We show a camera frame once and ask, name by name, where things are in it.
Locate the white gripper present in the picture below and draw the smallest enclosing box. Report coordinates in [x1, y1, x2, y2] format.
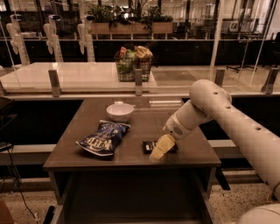
[150, 114, 187, 161]

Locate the black rxbar chocolate wrapper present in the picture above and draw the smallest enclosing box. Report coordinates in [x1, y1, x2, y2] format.
[142, 141, 178, 154]

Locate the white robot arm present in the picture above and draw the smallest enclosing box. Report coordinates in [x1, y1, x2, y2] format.
[164, 80, 280, 200]

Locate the white robot arm left background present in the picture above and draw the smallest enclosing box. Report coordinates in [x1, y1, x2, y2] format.
[1, 15, 137, 151]

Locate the white robot arm middle background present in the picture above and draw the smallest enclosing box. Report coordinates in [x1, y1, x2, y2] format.
[43, 14, 63, 62]

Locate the white robot arm right background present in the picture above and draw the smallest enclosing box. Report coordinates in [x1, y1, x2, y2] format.
[76, 16, 153, 157]

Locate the white ceramic bowl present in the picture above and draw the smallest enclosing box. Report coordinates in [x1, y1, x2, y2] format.
[106, 103, 134, 123]

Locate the blue kettle chips bag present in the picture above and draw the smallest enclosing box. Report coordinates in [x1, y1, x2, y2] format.
[76, 120, 130, 157]

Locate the metal glass clamp centre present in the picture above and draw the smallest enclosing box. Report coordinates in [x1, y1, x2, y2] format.
[135, 69, 143, 96]

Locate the metal glass clamp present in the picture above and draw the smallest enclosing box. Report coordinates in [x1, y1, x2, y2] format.
[214, 69, 225, 87]
[261, 67, 278, 95]
[135, 69, 143, 96]
[48, 69, 61, 97]

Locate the white background table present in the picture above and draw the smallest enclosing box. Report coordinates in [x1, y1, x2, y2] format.
[0, 61, 158, 95]

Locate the metal glass clamp far right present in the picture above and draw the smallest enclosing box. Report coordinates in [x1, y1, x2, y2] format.
[261, 67, 278, 95]

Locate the metal glass clamp far left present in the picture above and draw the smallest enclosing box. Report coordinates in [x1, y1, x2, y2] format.
[48, 69, 61, 97]

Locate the wooden planter with plants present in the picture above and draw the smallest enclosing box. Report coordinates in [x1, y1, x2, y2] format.
[87, 0, 173, 35]

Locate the black equipment at left edge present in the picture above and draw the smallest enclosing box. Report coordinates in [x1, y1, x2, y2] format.
[0, 96, 17, 152]

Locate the wire basket of snacks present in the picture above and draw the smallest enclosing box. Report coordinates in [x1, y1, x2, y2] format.
[114, 45, 153, 81]

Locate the black cable on floor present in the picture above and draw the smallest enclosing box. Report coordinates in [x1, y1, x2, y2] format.
[5, 148, 39, 221]

